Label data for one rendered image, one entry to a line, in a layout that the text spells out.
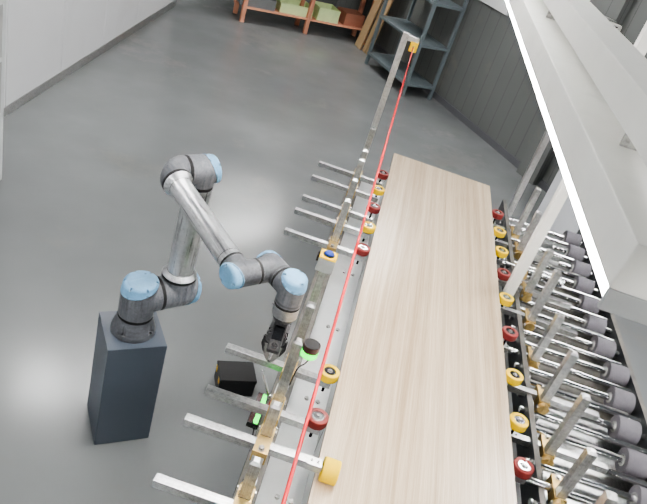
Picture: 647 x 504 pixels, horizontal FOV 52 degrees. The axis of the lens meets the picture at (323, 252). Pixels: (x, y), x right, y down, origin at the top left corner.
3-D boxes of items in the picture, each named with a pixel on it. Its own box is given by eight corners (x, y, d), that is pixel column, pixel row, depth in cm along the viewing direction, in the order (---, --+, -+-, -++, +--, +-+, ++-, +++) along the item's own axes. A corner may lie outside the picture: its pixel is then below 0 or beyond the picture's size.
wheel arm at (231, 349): (223, 354, 261) (225, 346, 259) (226, 349, 264) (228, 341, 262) (328, 390, 261) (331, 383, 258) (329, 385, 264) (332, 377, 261)
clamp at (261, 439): (247, 459, 210) (250, 449, 208) (258, 429, 222) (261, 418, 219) (265, 466, 210) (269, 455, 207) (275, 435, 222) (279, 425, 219)
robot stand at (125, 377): (94, 445, 307) (107, 350, 276) (87, 404, 325) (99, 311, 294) (148, 437, 319) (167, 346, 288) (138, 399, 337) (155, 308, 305)
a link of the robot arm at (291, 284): (298, 264, 226) (315, 281, 220) (289, 292, 232) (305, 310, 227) (276, 268, 220) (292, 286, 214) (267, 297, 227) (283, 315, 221)
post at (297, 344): (261, 435, 250) (293, 340, 225) (263, 428, 253) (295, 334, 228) (270, 438, 250) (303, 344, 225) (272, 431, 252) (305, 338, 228)
